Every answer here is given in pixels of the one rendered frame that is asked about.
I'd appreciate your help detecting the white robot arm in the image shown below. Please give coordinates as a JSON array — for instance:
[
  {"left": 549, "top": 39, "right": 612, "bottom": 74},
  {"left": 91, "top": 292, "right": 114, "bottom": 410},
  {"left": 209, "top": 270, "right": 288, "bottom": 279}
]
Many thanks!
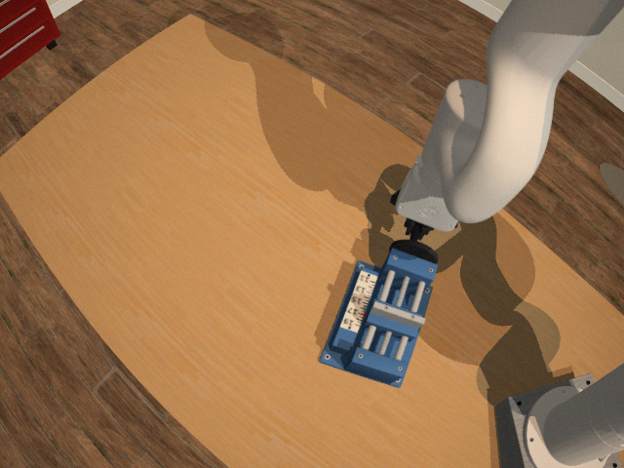
[{"left": 415, "top": 0, "right": 624, "bottom": 468}]

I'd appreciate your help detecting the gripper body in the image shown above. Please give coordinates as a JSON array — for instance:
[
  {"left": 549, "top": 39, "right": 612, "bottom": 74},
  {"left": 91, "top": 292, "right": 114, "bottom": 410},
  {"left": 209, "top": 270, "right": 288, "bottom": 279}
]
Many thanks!
[{"left": 395, "top": 164, "right": 458, "bottom": 232}]

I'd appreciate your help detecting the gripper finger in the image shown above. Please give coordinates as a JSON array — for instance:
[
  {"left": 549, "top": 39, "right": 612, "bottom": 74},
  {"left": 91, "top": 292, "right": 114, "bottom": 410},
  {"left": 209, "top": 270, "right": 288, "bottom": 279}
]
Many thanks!
[
  {"left": 418, "top": 222, "right": 458, "bottom": 241},
  {"left": 390, "top": 189, "right": 415, "bottom": 235}
]

